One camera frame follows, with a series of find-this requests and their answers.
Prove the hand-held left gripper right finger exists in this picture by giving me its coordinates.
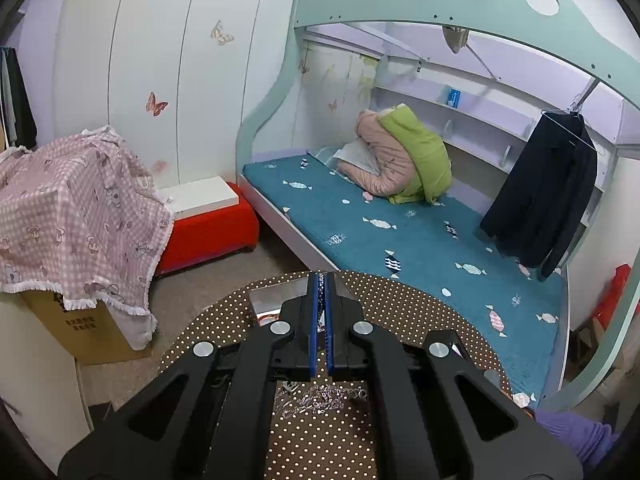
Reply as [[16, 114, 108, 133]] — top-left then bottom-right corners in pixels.
[[325, 270, 584, 480]]

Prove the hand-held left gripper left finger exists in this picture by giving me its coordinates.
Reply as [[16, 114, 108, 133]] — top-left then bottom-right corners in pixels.
[[57, 270, 326, 480]]

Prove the grey rectangular box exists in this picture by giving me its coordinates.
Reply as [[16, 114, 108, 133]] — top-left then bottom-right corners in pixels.
[[248, 279, 357, 332]]

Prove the silver chain necklace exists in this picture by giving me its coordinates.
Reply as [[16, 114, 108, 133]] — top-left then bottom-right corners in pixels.
[[274, 381, 371, 417]]

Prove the person's right forearm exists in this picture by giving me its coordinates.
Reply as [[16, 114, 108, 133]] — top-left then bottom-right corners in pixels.
[[532, 407, 622, 477]]

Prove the teal candy-print bedsheet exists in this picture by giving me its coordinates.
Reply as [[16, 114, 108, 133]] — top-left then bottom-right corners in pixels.
[[242, 152, 567, 397]]

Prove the brown polka-dot tablecloth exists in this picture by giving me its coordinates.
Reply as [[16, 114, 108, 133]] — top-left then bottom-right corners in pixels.
[[159, 269, 514, 480]]

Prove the red ottoman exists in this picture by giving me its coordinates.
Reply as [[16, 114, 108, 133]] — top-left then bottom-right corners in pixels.
[[152, 182, 261, 277]]

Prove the white flat board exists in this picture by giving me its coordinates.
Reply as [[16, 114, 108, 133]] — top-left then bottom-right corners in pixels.
[[157, 176, 241, 216]]

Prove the white pillow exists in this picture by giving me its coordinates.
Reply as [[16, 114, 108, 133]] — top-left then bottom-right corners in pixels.
[[332, 141, 381, 177]]

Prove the pink padded jacket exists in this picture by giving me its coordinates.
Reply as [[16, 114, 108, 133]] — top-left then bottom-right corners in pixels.
[[337, 109, 419, 197]]

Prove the brown cardboard box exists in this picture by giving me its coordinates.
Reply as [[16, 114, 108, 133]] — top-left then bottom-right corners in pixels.
[[20, 290, 154, 366]]

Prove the dark hanging coat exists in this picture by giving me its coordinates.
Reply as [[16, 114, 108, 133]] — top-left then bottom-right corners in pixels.
[[480, 110, 600, 281]]

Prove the pink checked cloth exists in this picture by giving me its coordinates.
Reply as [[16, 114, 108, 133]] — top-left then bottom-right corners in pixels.
[[0, 126, 175, 352]]

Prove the cream cabinet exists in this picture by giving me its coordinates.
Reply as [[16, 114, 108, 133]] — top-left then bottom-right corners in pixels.
[[0, 294, 97, 463]]

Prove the beige butterfly sticker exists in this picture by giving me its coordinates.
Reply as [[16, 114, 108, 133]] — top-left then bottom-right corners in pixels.
[[209, 20, 235, 46]]

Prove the beige hanging pouch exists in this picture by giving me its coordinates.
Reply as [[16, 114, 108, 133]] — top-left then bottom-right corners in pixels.
[[442, 25, 471, 55]]

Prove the white wardrobe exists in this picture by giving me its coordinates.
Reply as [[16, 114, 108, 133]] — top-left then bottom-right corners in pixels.
[[50, 0, 327, 192]]

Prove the black hanging garment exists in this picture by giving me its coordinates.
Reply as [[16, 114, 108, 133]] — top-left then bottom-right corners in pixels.
[[0, 46, 39, 151]]

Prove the white wall shelf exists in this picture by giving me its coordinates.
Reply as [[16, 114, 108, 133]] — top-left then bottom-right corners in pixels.
[[372, 84, 537, 172]]

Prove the wire clothes hanger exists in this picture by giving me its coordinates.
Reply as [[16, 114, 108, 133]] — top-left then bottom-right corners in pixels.
[[540, 92, 607, 157]]

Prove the teal bunk bed frame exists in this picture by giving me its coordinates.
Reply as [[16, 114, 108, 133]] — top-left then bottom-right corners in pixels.
[[235, 0, 640, 414]]

